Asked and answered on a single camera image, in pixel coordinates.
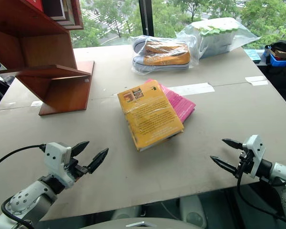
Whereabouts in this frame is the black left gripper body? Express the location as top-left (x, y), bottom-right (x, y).
top-left (66, 156), bottom-right (89, 180)

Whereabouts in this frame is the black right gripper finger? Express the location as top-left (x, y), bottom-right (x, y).
top-left (222, 138), bottom-right (244, 151)
top-left (210, 155), bottom-right (241, 179)

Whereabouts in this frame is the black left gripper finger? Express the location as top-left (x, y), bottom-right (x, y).
top-left (86, 147), bottom-right (110, 175)
top-left (71, 141), bottom-right (90, 158)

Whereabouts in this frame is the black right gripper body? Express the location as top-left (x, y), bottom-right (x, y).
top-left (236, 148), bottom-right (254, 179)

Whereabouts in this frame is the pink paperback book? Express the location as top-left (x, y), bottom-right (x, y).
top-left (143, 78), bottom-right (197, 125)

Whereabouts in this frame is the yellow paperback book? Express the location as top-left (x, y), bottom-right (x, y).
top-left (117, 79), bottom-right (185, 152)

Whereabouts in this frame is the red-brown wooden bookshelf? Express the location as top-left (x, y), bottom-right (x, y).
top-left (0, 0), bottom-right (95, 116)

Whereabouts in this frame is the white rounded base shape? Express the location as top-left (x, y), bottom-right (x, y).
top-left (179, 195), bottom-right (208, 229)

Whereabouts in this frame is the short white tape strip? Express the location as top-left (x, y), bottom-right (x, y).
top-left (245, 75), bottom-right (269, 87)

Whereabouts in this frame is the long white tape strip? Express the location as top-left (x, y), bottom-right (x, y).
top-left (167, 82), bottom-right (216, 96)

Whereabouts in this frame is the light blue flat box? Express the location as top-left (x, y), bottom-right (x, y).
top-left (244, 48), bottom-right (262, 63)

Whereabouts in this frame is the blue plastic bin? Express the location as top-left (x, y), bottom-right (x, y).
top-left (266, 49), bottom-right (286, 73)

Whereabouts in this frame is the clear plastic shoe bag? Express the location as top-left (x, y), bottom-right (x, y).
top-left (130, 34), bottom-right (201, 76)

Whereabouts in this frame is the orange canvas sneaker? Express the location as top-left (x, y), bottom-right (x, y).
top-left (132, 51), bottom-right (191, 71)
top-left (133, 35), bottom-right (190, 57)

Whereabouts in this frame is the clear bag of white-green items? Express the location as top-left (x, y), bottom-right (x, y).
top-left (175, 17), bottom-right (262, 59)

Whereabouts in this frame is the black bag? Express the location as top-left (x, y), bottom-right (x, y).
top-left (264, 40), bottom-right (286, 58)

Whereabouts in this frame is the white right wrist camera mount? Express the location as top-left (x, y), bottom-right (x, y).
top-left (242, 134), bottom-right (266, 179)

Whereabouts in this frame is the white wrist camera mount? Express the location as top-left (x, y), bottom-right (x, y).
top-left (43, 142), bottom-right (76, 188)
top-left (242, 134), bottom-right (266, 179)

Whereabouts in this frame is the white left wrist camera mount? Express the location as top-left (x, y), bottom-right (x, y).
top-left (43, 142), bottom-right (76, 188)

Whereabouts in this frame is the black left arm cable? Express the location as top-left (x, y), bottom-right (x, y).
top-left (0, 143), bottom-right (47, 173)

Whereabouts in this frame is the black window frame post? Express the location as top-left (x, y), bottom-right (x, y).
top-left (138, 0), bottom-right (154, 38)

